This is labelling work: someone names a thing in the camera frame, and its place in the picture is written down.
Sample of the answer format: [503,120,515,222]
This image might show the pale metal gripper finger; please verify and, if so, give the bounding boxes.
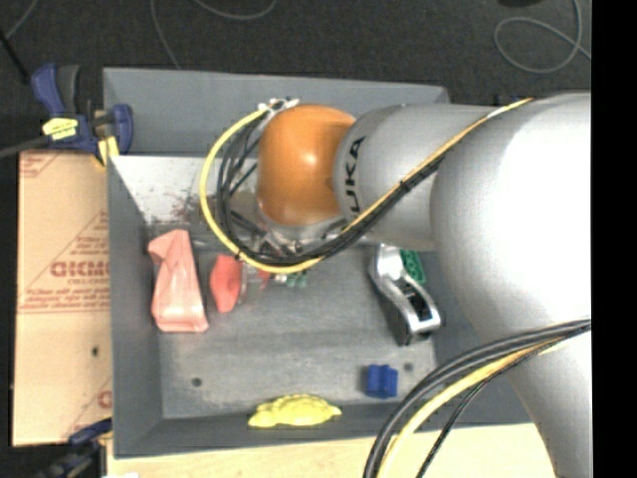
[241,265,258,302]

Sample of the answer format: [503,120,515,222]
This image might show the red soft toy piece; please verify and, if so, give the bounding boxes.
[208,254,273,315]

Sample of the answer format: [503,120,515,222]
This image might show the pink crumpled cloth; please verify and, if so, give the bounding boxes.
[146,229,210,335]

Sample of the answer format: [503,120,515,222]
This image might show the grey metal bin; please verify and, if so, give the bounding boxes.
[102,66,533,457]

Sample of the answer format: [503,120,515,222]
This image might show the green ridged block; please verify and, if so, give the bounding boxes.
[399,249,428,286]

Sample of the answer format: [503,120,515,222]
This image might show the silver and black hand tool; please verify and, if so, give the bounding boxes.
[366,243,443,348]

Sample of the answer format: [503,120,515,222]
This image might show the blue small block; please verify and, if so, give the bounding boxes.
[365,363,399,398]

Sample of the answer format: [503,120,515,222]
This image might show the brown cardboard board red print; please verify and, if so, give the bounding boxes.
[10,147,114,447]

